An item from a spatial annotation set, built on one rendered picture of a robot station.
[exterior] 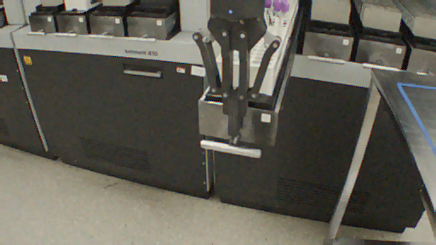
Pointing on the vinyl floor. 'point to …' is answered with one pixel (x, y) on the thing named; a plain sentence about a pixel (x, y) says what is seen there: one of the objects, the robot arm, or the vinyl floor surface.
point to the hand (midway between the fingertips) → (234, 114)
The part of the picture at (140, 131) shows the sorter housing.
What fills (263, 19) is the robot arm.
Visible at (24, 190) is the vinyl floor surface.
